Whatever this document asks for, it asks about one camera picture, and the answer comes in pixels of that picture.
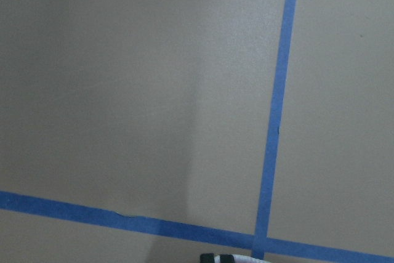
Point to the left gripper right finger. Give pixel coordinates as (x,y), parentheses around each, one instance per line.
(226,258)

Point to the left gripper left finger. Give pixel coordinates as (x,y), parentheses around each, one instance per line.
(207,258)

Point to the pink and grey towel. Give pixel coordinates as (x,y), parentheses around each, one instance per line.
(242,259)

